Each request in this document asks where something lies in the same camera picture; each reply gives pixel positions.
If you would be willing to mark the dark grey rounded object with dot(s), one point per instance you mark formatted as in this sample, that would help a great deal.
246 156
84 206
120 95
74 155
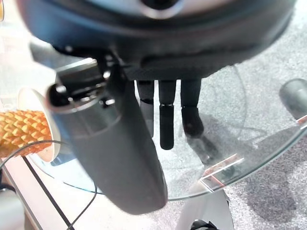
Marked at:
296 95

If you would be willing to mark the silver robot leg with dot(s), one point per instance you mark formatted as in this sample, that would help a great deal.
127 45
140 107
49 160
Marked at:
204 206

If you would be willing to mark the silver robot limb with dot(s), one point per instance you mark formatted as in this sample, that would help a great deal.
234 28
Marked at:
10 210

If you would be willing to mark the orange scaly pineapple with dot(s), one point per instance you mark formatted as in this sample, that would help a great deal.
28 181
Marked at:
21 129

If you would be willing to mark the white round plate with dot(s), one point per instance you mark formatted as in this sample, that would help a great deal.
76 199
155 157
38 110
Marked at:
33 98

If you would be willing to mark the dark robot foot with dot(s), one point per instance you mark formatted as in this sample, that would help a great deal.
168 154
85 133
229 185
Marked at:
202 225

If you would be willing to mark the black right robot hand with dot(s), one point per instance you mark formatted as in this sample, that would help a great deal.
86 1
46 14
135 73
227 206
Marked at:
115 143

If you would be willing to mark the orange round fruit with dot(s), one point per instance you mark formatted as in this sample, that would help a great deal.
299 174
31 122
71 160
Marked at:
1 9

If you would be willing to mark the clear acrylic table bracket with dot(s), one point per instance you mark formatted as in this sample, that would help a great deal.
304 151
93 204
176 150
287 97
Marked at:
302 119
221 171

